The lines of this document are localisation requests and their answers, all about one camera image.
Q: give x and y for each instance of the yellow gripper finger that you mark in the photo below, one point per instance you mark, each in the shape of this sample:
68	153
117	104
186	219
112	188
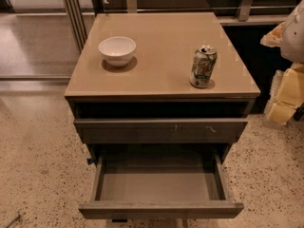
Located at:
273	38
280	114

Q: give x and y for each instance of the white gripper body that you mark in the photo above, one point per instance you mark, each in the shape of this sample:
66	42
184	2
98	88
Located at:
294	37

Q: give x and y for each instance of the green 7up can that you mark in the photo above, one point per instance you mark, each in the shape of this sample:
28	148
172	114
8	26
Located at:
203	64

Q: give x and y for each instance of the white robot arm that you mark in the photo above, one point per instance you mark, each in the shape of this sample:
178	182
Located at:
291	49

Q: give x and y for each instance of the brown drawer cabinet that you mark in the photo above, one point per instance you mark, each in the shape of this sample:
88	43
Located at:
155	84

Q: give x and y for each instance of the open middle drawer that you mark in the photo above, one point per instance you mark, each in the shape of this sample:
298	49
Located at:
180	185

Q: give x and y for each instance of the grey top drawer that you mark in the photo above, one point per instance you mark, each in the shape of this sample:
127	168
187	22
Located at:
219	130

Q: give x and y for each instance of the white ceramic bowl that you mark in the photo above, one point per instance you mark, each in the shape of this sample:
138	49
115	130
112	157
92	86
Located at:
117	51

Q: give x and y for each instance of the metal rod on floor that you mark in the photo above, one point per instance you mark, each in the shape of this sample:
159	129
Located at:
15	218

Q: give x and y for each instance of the metal railing frame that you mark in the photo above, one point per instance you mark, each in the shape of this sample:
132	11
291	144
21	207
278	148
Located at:
230	12

